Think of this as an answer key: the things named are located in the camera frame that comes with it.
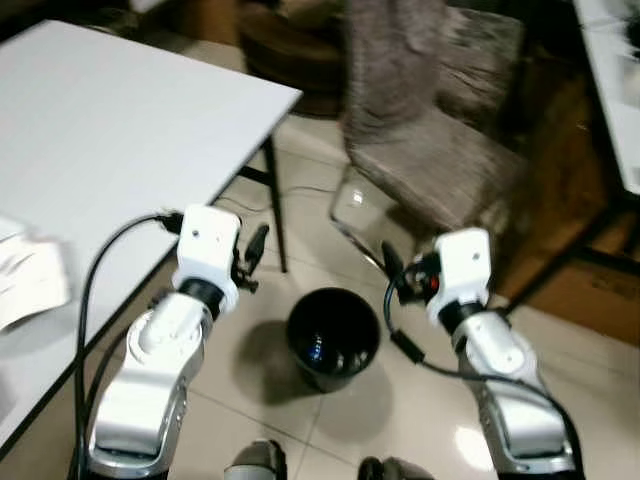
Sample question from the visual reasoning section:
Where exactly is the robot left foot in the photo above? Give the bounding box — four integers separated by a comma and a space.
224, 440, 289, 480

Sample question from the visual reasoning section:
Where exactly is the round dark brown stool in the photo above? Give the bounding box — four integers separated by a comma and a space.
237, 0, 351, 117

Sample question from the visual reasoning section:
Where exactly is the black metal table leg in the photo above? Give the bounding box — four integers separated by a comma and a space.
238, 134, 291, 274

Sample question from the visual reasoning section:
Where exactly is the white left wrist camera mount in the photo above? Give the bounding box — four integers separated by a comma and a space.
175, 205, 243, 313

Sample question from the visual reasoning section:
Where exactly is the black round rubbish bin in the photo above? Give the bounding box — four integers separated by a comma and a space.
286, 287, 382, 394

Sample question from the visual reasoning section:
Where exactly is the large white table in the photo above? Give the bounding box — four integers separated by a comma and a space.
0, 20, 304, 453

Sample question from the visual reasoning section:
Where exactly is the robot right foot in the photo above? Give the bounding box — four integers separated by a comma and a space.
358, 456, 437, 480

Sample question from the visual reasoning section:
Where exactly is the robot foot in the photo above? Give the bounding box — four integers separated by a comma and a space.
224, 440, 289, 480
358, 456, 437, 480

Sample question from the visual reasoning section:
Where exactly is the narrow white table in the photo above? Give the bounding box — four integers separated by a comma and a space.
574, 0, 640, 197

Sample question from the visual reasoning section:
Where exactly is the brown cardboard box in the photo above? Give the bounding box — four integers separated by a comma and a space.
530, 255, 640, 347

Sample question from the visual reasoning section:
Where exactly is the white crumpled paper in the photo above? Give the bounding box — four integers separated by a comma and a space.
0, 215, 74, 332

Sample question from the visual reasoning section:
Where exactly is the brown fabric chair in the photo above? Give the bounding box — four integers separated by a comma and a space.
330, 0, 531, 273

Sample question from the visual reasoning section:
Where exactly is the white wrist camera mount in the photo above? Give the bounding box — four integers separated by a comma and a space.
175, 205, 243, 313
428, 228, 494, 327

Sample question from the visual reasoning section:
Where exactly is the black narrow table frame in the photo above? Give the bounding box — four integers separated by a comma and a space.
498, 190, 640, 313

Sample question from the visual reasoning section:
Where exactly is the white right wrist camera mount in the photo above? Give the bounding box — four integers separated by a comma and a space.
428, 228, 494, 327

